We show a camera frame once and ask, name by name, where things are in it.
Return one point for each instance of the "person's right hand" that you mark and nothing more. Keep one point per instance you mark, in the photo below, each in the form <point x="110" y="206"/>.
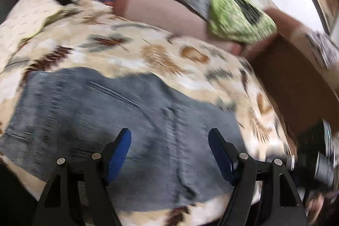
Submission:
<point x="315" y="206"/>

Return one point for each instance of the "white patterned pillow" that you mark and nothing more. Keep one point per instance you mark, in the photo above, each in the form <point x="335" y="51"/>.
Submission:
<point x="29" y="16"/>

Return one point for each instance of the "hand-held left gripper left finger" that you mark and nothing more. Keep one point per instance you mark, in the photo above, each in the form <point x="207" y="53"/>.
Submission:
<point x="119" y="154"/>

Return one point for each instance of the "white grey patterned cloth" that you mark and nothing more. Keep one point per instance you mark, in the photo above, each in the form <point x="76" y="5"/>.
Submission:
<point x="323" y="48"/>

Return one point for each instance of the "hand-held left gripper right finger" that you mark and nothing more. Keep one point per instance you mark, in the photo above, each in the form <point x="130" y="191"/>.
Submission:
<point x="222" y="155"/>

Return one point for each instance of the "brown cardboard box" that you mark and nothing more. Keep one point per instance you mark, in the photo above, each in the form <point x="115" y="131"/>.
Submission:
<point x="291" y="77"/>

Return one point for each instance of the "blue denim pants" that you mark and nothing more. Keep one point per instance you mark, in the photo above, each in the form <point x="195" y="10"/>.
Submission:
<point x="92" y="122"/>

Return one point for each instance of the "beige leaf print blanket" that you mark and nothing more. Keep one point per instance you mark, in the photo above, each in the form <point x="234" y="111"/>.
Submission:
<point x="132" y="51"/>

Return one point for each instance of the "green printed cloth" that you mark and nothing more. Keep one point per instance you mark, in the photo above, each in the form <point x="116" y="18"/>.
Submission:
<point x="238" y="19"/>

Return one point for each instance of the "pink brown bolster cushion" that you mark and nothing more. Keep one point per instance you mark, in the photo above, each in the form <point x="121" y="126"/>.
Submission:
<point x="159" y="11"/>

